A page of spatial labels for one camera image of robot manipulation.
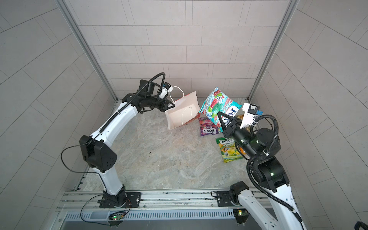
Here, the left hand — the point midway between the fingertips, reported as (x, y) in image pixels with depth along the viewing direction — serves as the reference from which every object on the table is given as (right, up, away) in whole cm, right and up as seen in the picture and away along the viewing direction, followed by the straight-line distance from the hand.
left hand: (176, 103), depth 79 cm
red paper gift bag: (+5, -3, +18) cm, 19 cm away
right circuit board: (+32, -54, -11) cm, 64 cm away
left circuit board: (-25, -52, -15) cm, 59 cm away
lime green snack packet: (+31, -28, +6) cm, 42 cm away
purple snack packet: (+19, -15, +17) cm, 30 cm away
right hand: (+18, -5, -24) cm, 31 cm away
